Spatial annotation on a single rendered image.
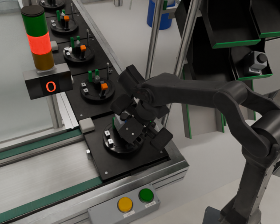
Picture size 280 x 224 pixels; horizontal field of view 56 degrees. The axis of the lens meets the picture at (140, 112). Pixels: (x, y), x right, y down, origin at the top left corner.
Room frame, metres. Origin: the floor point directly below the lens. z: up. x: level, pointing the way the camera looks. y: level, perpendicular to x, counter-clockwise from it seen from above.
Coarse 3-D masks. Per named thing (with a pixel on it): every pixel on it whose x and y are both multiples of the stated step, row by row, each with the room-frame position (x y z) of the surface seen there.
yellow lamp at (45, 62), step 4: (32, 52) 0.51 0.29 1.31; (48, 52) 0.52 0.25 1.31; (32, 56) 0.52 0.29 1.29; (36, 56) 0.51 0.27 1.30; (40, 56) 0.51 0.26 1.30; (44, 56) 0.51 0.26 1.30; (48, 56) 0.52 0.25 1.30; (52, 56) 0.54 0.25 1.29; (36, 60) 0.51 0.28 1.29; (40, 60) 0.51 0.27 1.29; (44, 60) 0.51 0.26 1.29; (48, 60) 0.52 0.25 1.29; (52, 60) 0.53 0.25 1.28; (36, 64) 0.51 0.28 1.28; (40, 64) 0.51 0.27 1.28; (44, 64) 0.51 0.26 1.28; (48, 64) 0.52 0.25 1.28; (52, 64) 0.53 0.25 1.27; (40, 68) 0.51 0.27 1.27; (44, 68) 0.51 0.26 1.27; (48, 68) 0.51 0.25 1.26
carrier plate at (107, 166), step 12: (96, 120) 0.60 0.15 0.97; (108, 120) 0.61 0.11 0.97; (96, 132) 0.54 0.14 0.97; (96, 144) 0.49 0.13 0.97; (144, 144) 0.52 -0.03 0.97; (96, 156) 0.45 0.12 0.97; (108, 156) 0.45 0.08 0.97; (120, 156) 0.46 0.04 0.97; (132, 156) 0.47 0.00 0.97; (144, 156) 0.47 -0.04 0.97; (156, 156) 0.48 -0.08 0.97; (96, 168) 0.41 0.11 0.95; (108, 168) 0.41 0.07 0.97; (120, 168) 0.42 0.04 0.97; (132, 168) 0.42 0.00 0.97; (108, 180) 0.38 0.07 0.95
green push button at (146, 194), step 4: (144, 188) 0.36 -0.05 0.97; (140, 192) 0.35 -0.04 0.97; (144, 192) 0.35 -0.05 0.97; (148, 192) 0.35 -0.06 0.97; (140, 196) 0.33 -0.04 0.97; (144, 196) 0.33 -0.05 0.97; (148, 196) 0.34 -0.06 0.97; (152, 196) 0.34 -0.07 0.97; (144, 200) 0.32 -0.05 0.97; (148, 200) 0.33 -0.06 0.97
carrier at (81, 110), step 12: (96, 72) 0.79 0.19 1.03; (108, 72) 0.80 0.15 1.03; (72, 84) 0.77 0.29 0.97; (84, 84) 0.74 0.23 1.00; (96, 84) 0.73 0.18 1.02; (108, 84) 0.77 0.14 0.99; (72, 96) 0.70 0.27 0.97; (84, 96) 0.69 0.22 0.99; (96, 96) 0.70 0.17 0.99; (108, 96) 0.71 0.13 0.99; (72, 108) 0.64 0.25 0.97; (84, 108) 0.65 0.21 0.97; (96, 108) 0.65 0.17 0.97; (108, 108) 0.66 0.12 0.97
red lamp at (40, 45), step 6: (30, 36) 0.51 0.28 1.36; (42, 36) 0.52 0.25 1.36; (48, 36) 0.53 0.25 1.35; (30, 42) 0.51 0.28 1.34; (36, 42) 0.51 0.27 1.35; (42, 42) 0.51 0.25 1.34; (48, 42) 0.53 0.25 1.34; (30, 48) 0.52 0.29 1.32; (36, 48) 0.51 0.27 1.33; (42, 48) 0.51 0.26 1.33; (48, 48) 0.52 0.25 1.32
